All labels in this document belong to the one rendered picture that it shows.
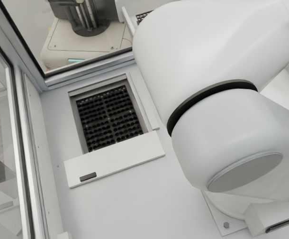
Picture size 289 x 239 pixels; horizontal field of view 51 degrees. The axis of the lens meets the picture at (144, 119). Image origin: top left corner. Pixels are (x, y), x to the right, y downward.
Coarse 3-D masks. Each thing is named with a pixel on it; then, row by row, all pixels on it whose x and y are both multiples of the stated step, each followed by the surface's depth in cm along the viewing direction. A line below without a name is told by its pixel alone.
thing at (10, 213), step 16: (0, 64) 77; (0, 80) 73; (0, 96) 70; (0, 112) 66; (16, 112) 77; (0, 128) 64; (16, 128) 73; (0, 144) 61; (16, 144) 69; (0, 160) 58; (16, 160) 66; (0, 176) 56; (16, 176) 63; (0, 192) 54; (16, 192) 61; (0, 208) 52; (16, 208) 58; (0, 224) 50; (16, 224) 56
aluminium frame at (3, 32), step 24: (0, 24) 76; (0, 48) 81; (24, 48) 84; (24, 72) 90; (72, 72) 97; (96, 72) 100; (24, 96) 83; (24, 120) 77; (24, 144) 73; (24, 168) 69
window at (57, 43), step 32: (0, 0) 72; (32, 0) 75; (64, 0) 78; (96, 0) 80; (128, 0) 84; (160, 0) 87; (32, 32) 82; (64, 32) 85; (96, 32) 89; (128, 32) 93; (64, 64) 95
